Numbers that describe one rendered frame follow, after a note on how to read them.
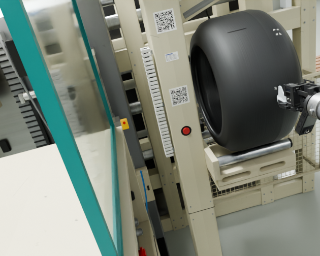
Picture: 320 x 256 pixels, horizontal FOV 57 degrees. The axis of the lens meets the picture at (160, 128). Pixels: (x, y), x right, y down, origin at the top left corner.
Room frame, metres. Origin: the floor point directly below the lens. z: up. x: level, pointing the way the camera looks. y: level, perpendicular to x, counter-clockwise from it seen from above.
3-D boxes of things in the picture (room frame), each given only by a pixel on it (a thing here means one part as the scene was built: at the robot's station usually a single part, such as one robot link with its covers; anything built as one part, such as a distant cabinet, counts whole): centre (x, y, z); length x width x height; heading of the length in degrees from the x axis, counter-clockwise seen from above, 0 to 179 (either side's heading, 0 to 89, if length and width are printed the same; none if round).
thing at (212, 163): (1.22, -0.18, 0.90); 0.40 x 0.03 x 0.10; 4
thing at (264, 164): (1.09, -0.36, 0.84); 0.36 x 0.09 x 0.06; 94
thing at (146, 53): (1.16, -0.02, 1.19); 0.05 x 0.04 x 0.48; 4
